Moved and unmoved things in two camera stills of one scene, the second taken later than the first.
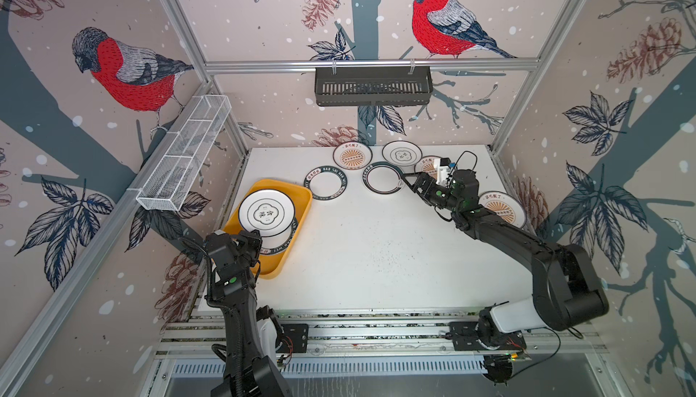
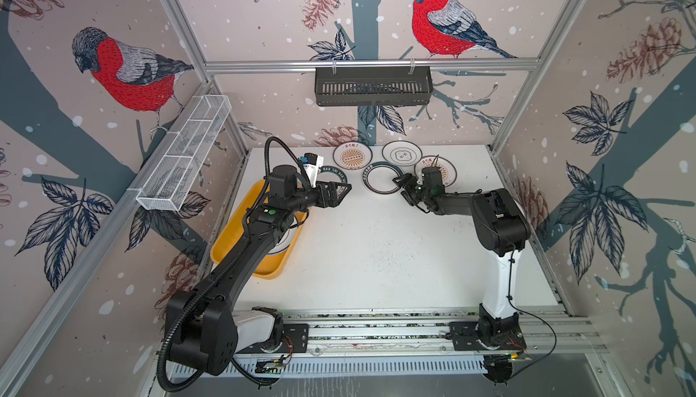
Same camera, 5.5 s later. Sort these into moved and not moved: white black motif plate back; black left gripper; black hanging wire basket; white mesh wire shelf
Moved: black left gripper
Not moved: white black motif plate back; black hanging wire basket; white mesh wire shelf
